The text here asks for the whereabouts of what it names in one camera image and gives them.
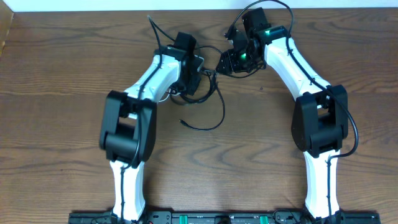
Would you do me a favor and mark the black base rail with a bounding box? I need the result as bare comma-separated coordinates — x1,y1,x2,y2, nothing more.
67,209,381,224

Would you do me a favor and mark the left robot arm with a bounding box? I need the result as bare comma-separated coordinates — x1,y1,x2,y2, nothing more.
99,32,204,223

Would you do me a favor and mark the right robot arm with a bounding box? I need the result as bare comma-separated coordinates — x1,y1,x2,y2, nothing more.
216,7,348,223

